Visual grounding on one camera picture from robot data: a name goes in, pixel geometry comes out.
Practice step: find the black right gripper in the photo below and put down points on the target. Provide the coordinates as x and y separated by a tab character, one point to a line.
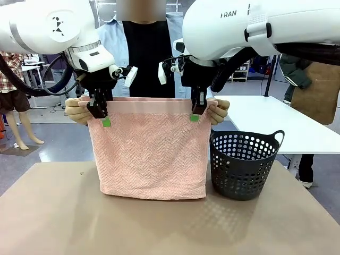
196	75

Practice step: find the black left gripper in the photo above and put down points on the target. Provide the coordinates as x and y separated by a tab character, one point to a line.
98	79

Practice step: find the pink towel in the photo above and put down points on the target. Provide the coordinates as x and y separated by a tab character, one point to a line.
151	154

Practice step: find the dark grey perforated basket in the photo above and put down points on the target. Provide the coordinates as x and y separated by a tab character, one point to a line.
239	172

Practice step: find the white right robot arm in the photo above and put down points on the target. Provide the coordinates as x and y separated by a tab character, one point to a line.
225	32

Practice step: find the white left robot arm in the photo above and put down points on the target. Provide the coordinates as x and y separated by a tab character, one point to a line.
40	24

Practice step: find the person's left hand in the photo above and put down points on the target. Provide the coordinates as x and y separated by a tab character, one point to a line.
220	111

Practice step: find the person's right hand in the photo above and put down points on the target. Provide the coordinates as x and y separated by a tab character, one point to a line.
77	112

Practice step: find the wooden shoe rack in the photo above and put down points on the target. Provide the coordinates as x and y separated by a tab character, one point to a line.
240	73

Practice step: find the person in light blue shirt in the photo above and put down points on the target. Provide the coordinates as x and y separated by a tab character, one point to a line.
148	58

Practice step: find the stack of black cases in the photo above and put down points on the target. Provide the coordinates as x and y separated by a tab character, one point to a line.
261	69

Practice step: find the tall black light stand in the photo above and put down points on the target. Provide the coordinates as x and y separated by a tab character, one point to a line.
268	79

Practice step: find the white desk with white legs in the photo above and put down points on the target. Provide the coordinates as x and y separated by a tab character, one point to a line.
30	63

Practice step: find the mannequin in plaid shirt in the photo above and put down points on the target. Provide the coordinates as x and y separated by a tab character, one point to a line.
13	101

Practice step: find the grey floor mat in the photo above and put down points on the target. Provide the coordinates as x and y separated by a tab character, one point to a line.
18	151

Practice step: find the large white table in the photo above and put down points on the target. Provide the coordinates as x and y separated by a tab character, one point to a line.
292	127

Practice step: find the person in brown apron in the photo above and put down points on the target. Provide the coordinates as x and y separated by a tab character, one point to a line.
318	93

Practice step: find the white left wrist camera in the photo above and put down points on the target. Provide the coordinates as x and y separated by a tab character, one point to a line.
131	77

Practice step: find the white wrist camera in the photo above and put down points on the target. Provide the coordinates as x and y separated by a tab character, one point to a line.
162	74
131	77

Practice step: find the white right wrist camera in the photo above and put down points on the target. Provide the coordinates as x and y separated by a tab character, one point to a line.
162	74

